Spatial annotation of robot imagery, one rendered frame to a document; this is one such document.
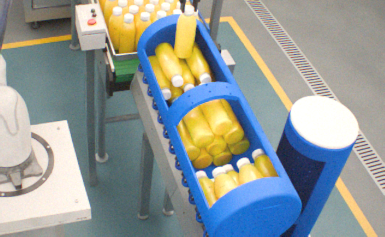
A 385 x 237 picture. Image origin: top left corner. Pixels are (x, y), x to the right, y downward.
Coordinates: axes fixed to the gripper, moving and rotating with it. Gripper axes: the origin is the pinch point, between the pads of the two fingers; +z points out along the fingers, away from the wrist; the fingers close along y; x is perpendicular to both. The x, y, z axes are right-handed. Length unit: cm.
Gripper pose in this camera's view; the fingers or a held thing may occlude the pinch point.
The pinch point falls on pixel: (189, 2)
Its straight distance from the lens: 184.5
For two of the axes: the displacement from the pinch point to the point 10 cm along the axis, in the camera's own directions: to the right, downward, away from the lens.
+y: 9.4, -1.3, 3.0
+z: -1.1, 7.4, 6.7
